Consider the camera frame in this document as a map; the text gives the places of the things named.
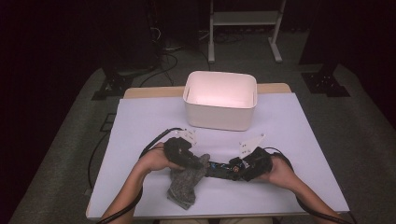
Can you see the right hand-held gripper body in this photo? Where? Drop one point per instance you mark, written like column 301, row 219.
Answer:
column 258, row 165

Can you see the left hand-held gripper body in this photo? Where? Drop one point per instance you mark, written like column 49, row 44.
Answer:
column 177, row 151

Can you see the blue toy car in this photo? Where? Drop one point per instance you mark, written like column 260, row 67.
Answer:
column 219, row 171

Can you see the grey cloth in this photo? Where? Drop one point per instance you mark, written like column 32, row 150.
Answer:
column 183, row 186

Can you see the white plastic bin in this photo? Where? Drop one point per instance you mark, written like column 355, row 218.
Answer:
column 219, row 112

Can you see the person's left hand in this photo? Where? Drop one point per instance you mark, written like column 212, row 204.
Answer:
column 155, row 160

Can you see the person's right hand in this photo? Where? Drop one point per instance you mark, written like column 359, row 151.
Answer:
column 283, row 175

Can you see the white table cover sheet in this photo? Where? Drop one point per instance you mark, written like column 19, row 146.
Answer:
column 236, row 199

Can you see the wooden table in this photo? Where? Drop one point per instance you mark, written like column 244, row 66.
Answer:
column 149, row 92

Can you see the black stand base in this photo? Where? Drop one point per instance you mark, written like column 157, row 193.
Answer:
column 325, row 84
column 113, row 85

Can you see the white metal stand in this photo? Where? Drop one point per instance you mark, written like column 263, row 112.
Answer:
column 246, row 18

